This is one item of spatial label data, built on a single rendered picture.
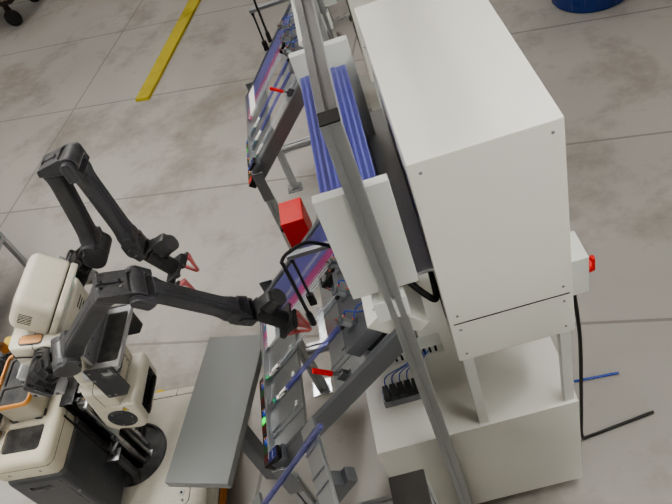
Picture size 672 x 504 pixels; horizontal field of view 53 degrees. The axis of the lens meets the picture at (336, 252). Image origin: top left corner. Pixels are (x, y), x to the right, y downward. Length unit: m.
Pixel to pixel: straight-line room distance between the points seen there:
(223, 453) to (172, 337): 1.37
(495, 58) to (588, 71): 2.93
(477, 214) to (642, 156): 2.46
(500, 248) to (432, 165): 0.32
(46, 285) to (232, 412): 0.81
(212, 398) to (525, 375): 1.12
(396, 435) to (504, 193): 1.04
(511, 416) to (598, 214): 1.60
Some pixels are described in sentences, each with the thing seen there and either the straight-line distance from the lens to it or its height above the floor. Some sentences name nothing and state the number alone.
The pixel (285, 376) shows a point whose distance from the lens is 2.29.
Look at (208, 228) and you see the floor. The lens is 4.20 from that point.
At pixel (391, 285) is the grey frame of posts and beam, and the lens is 1.55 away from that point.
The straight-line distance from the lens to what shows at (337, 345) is 2.03.
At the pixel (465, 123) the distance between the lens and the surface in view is 1.44.
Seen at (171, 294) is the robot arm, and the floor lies 1.37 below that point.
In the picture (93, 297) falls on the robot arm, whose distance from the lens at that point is 1.84.
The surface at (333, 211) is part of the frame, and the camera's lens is 1.39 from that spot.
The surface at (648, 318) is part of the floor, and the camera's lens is 3.21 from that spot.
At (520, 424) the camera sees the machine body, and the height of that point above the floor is 0.57.
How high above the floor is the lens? 2.60
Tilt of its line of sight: 45 degrees down
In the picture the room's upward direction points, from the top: 23 degrees counter-clockwise
